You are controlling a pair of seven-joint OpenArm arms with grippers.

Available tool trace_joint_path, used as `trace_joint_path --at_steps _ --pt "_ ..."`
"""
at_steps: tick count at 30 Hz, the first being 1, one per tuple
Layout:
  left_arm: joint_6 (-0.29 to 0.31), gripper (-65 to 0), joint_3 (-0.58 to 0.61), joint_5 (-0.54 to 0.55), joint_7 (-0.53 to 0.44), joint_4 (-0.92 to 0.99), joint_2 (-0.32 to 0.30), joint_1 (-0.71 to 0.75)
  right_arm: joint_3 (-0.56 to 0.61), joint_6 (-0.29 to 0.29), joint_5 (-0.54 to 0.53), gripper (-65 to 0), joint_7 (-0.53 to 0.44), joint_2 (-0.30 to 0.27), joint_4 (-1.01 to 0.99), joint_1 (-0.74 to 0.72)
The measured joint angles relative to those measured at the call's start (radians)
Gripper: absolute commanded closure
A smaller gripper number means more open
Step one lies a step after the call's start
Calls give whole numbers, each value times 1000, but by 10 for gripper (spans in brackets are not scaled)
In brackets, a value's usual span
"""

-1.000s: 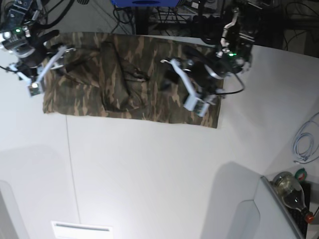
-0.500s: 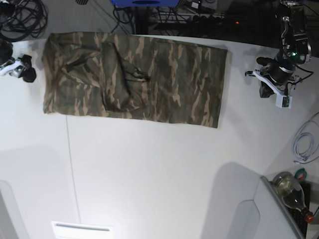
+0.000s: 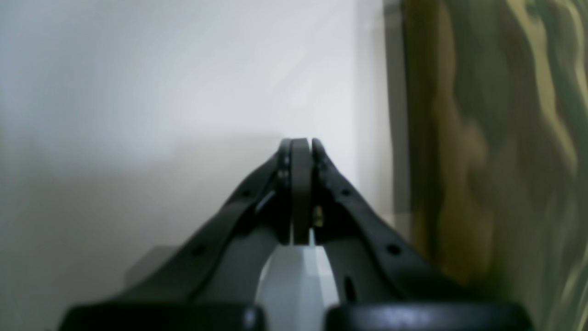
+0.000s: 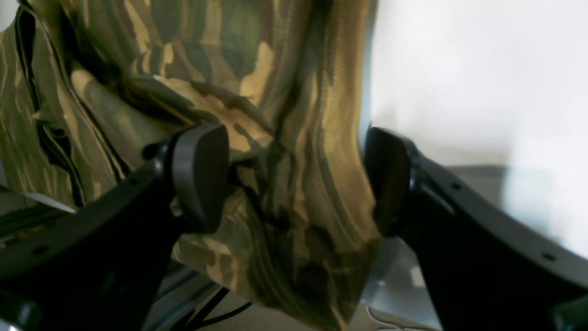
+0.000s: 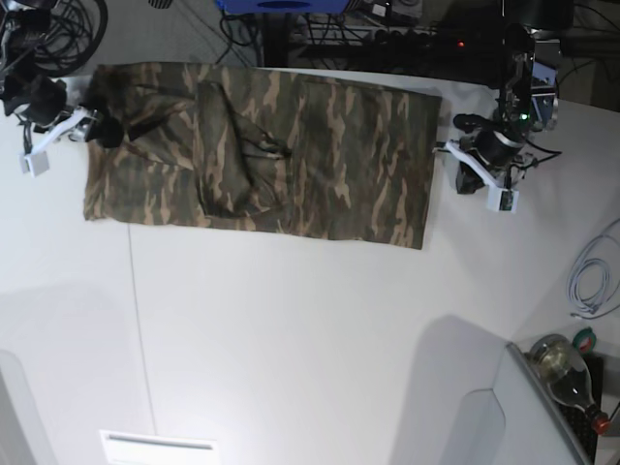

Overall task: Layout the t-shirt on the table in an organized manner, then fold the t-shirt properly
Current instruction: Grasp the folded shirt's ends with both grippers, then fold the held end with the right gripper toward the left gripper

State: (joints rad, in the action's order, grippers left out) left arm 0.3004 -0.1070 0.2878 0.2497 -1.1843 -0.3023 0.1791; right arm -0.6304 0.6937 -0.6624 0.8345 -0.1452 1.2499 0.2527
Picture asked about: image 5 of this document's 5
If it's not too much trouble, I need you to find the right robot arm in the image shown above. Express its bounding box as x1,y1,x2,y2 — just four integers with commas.
1,1,124,177

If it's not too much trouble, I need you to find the coiled black cable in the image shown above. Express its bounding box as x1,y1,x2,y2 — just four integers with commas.
9,0,109,74

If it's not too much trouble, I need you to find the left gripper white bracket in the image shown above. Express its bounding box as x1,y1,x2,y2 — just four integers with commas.
433,111,563,213

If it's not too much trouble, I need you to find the camouflage t-shirt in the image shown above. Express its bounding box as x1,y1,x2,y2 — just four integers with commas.
83,62,442,249

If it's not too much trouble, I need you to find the black power strip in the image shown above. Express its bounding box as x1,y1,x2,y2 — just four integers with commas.
372,28,474,51

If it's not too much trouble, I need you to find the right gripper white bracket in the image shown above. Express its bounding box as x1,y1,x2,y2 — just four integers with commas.
1,75,125,177

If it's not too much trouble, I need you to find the clear plastic bottle red cap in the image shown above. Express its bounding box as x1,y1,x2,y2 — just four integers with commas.
529,334,610,435

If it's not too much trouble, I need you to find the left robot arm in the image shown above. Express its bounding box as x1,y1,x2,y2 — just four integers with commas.
440,24,562,213

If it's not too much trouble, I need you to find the coiled white cable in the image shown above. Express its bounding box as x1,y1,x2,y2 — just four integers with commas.
567,223,620,320

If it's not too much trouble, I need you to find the blue box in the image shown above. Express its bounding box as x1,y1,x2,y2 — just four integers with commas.
216,0,358,15

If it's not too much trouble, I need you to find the green tape roll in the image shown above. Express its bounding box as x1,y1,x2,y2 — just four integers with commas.
573,327,597,355

